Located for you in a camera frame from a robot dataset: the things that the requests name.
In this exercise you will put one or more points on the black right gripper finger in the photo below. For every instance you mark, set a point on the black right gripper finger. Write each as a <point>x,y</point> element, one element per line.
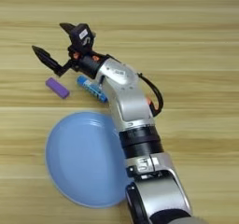
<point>67,27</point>
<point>49,58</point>

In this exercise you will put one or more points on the light blue round plate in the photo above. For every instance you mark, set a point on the light blue round plate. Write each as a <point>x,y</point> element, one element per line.
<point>84,162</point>

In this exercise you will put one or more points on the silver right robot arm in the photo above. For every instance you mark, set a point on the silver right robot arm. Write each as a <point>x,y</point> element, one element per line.
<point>130,106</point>

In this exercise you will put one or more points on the black box with white label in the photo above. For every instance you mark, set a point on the black box with white label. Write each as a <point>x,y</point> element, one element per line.
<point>82,38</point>

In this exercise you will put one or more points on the blue glue stick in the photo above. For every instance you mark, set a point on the blue glue stick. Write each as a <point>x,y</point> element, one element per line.
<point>90,87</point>

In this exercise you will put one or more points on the purple rectangular block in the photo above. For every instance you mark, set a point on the purple rectangular block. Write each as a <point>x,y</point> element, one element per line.
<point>57,87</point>

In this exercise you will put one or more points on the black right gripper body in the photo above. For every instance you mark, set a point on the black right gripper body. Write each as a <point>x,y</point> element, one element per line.
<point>87,62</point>

